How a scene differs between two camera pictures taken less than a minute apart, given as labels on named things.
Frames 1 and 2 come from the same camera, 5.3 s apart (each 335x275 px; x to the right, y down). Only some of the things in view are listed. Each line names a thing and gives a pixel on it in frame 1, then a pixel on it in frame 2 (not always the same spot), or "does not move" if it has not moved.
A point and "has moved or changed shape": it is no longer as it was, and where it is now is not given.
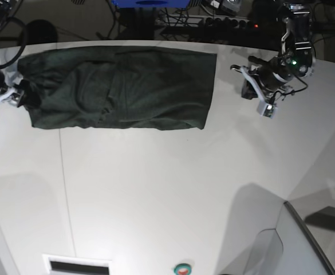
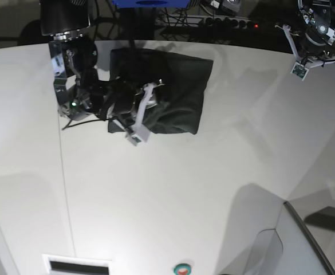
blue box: x=151 y=3 does not move
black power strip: x=227 y=23 does not move
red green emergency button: x=182 y=268 does not move
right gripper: x=288 y=65 -> x=315 y=39
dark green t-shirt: x=121 y=86 has moved or changed shape
